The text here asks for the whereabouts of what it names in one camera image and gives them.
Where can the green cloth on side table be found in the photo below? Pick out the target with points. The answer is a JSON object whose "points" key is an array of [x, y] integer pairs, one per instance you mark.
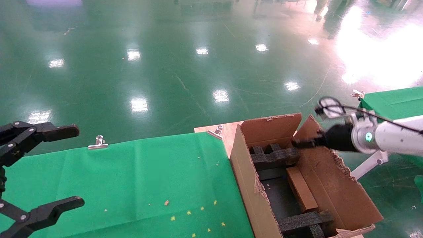
{"points": [[396, 100]]}

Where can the white table strut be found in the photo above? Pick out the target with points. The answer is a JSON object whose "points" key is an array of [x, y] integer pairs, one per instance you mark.
{"points": [[368, 165]]}

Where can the large open cardboard carton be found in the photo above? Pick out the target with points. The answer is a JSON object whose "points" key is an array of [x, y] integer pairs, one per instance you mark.
{"points": [[343, 188]]}

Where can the small green cloth piece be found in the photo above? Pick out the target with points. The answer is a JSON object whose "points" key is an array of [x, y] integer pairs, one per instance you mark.
{"points": [[419, 186]]}

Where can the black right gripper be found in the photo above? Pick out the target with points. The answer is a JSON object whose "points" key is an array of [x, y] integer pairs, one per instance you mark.
{"points": [[340, 138]]}

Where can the black foam insert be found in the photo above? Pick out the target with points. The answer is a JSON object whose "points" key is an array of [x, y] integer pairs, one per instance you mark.
{"points": [[304, 222], [271, 158]]}

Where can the large green tablecloth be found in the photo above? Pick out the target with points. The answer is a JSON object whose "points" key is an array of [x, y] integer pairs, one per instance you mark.
{"points": [[132, 178]]}

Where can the small brown cardboard box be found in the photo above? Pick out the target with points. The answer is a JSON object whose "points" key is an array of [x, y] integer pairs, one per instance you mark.
{"points": [[302, 191]]}

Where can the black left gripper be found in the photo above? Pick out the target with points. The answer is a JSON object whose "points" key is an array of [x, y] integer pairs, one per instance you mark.
{"points": [[2, 180]]}

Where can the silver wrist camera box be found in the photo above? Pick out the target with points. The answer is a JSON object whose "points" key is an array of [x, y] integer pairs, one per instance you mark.
{"points": [[330, 110]]}

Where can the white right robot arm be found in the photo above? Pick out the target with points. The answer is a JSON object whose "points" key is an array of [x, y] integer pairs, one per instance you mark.
{"points": [[396, 135]]}

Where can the silver camera mount bracket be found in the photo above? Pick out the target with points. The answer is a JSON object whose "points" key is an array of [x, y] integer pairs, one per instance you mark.
{"points": [[360, 118]]}

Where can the silver binder clip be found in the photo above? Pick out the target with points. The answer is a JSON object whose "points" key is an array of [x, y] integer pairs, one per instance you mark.
{"points": [[98, 144], [216, 132], [358, 95]]}

